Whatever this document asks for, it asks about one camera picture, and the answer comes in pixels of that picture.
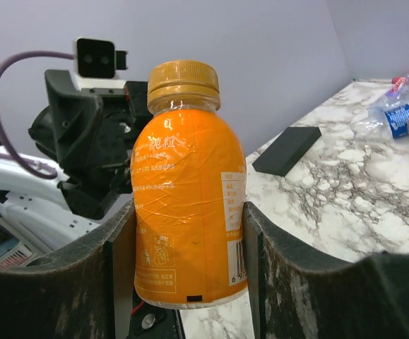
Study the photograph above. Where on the left black foam pad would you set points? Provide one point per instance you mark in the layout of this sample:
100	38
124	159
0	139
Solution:
286	150

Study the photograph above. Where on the orange juice bottle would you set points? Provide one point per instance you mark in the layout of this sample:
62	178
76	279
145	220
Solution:
188	174

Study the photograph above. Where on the black base frame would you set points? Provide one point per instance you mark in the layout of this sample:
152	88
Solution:
150	322

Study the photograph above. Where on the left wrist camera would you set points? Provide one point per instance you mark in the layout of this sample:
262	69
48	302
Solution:
97	63

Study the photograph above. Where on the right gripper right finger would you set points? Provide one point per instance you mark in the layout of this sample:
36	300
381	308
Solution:
297	291

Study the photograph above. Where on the blue label bottle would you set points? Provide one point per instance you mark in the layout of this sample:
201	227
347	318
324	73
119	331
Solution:
383	124

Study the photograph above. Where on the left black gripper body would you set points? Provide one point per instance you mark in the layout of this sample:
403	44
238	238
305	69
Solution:
90	133

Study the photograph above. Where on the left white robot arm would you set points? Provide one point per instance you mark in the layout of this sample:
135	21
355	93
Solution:
33	209

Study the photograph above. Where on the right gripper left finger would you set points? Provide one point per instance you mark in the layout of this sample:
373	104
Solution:
83	290

